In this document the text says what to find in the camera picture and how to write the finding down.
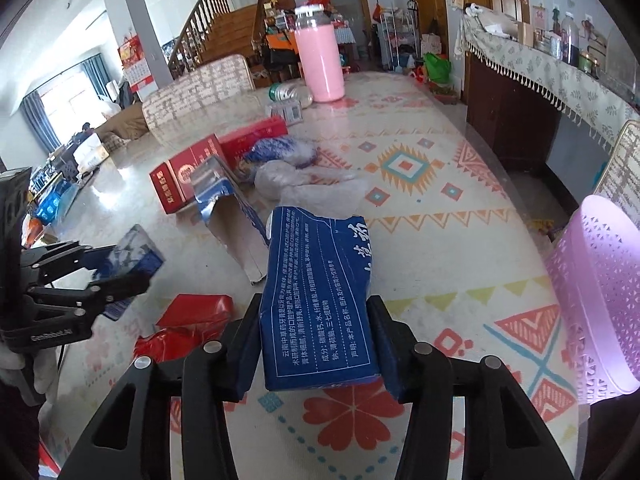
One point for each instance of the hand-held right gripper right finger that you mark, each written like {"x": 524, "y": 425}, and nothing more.
{"x": 387, "y": 355}

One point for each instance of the clear plastic bag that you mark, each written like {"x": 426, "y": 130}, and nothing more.
{"x": 290, "y": 185}

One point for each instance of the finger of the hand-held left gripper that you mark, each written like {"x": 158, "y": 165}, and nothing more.
{"x": 60, "y": 260}
{"x": 100, "y": 295}

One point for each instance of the blue toothpaste box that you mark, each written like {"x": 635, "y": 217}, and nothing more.
{"x": 320, "y": 300}

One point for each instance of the small grey box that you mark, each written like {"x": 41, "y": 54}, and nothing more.
{"x": 287, "y": 111}

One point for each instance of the person's left forearm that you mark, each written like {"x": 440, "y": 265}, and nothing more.
{"x": 20, "y": 430}

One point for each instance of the clear plastic bottle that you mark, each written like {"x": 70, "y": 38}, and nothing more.
{"x": 571, "y": 37}

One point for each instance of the blue curtain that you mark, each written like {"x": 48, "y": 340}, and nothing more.
{"x": 97, "y": 75}
{"x": 37, "y": 120}

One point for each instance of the green bag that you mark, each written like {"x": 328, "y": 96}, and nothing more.
{"x": 437, "y": 67}

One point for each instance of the red carton box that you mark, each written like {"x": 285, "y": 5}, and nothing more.
{"x": 185, "y": 175}

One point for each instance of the long red box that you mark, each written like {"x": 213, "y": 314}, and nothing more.
{"x": 250, "y": 140}

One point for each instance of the green-capped bottle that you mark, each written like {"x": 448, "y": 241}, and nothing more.
{"x": 290, "y": 94}

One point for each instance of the blue white patterned packet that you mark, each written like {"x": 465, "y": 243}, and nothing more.
{"x": 132, "y": 255}

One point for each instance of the torn blue cardboard box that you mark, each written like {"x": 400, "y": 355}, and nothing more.
{"x": 220, "y": 185}

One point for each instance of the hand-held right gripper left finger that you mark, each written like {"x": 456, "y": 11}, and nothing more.
{"x": 245, "y": 360}

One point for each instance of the purple plastic basket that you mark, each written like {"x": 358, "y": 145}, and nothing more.
{"x": 600, "y": 300}

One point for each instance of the blue white plastic bag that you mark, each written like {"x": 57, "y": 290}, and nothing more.
{"x": 282, "y": 150}

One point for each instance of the red packet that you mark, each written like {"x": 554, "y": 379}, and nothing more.
{"x": 192, "y": 312}

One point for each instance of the wooden staircase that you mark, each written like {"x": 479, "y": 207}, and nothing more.
{"x": 230, "y": 25}

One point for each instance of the pink jar with clear lid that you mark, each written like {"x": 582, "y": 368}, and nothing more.
{"x": 320, "y": 60}

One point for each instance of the brown cushion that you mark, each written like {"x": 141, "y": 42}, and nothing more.
{"x": 122, "y": 127}

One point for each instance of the white metal rack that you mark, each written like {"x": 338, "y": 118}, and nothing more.
{"x": 397, "y": 35}

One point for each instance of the floral cloth with tassels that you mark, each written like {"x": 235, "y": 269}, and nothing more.
{"x": 530, "y": 62}

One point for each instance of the patterned tablecloth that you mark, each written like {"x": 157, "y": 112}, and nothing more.
{"x": 425, "y": 210}

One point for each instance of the dark wooden cabinet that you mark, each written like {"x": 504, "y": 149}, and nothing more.
{"x": 510, "y": 115}

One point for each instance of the blue plastic crate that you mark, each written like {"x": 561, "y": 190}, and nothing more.
{"x": 50, "y": 200}

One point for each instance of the person's left hand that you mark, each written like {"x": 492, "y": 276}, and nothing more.
{"x": 45, "y": 372}

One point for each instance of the wooden door with glass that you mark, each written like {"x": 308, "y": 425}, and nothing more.
{"x": 350, "y": 5}

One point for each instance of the red wall calendar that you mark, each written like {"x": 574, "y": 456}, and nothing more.
{"x": 135, "y": 62}

